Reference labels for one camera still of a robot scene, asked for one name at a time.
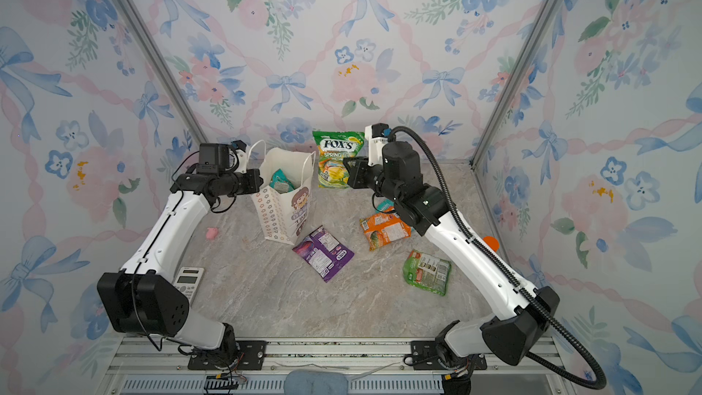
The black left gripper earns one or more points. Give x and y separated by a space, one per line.
257 181

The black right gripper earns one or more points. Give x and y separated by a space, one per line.
360 172

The green Fox's spring tea packet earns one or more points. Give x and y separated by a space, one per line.
333 148

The red green Fox's candy packet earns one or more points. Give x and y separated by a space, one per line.
280 182

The white printed paper bag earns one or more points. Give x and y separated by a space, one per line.
283 215

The purple Fox's candy packet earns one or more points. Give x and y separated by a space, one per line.
324 253

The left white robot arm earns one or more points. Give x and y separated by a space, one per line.
142 297

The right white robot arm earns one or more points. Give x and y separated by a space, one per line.
514 326

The teal snack packet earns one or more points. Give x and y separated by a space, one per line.
385 206

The pink small toy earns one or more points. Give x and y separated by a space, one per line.
212 233

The orange Fox's candy packet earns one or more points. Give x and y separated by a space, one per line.
382 229

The white calculator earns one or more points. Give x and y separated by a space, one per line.
187 281

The green snack packet label side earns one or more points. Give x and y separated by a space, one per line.
427 272

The orange bottle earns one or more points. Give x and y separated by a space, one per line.
492 243

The blue grey cloth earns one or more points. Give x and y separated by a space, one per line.
306 382

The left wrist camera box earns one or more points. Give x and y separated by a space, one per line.
218 159

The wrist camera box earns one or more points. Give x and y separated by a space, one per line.
376 136
218 159

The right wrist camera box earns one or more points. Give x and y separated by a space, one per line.
376 136

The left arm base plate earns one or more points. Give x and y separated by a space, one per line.
243 355

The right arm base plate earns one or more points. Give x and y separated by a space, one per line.
429 355

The aluminium frame corner post left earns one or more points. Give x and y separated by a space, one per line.
157 62

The aluminium frame corner post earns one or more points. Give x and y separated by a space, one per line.
157 62
532 44

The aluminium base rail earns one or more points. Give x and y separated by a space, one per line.
371 365

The aluminium frame corner post right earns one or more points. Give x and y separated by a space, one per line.
532 44

